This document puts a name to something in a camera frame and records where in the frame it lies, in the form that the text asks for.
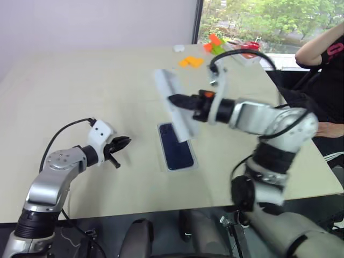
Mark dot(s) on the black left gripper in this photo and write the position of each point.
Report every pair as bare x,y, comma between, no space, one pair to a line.
110,147

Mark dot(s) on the red object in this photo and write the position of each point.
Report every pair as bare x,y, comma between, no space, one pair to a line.
252,44

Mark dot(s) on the dark window frame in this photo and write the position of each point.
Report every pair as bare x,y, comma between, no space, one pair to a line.
197,21

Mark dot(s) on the bare person forearm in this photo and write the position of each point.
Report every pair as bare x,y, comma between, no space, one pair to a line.
309,53

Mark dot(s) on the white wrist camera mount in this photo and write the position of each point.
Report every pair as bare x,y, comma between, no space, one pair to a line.
221,80
99,134

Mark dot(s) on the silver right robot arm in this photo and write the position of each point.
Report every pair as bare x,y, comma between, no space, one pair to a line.
252,115

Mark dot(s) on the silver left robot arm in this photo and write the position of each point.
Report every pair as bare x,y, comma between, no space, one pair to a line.
48,188

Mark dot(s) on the dark blue smartphone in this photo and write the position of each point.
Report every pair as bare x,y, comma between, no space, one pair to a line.
177,153

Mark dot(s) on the white phone box lid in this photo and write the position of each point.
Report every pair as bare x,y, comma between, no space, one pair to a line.
174,88

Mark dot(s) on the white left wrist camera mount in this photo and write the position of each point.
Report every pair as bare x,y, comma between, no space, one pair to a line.
99,134

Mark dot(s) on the small orange block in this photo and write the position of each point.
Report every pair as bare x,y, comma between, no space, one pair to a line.
207,47

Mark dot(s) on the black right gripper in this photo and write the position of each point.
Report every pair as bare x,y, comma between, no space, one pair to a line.
204,107

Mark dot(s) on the dark grey rounded shape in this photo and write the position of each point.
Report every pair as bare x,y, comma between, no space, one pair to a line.
138,239
204,233

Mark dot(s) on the green block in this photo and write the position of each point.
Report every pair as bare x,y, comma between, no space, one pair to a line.
218,49

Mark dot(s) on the white box with red label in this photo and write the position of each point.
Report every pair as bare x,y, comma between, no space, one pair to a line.
248,59

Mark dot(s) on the small white earbud case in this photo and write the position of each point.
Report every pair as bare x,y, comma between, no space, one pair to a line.
178,48

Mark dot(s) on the person in black clothes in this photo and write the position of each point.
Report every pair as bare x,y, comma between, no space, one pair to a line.
330,88

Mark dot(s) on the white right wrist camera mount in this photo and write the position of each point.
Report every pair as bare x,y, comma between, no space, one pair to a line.
221,80

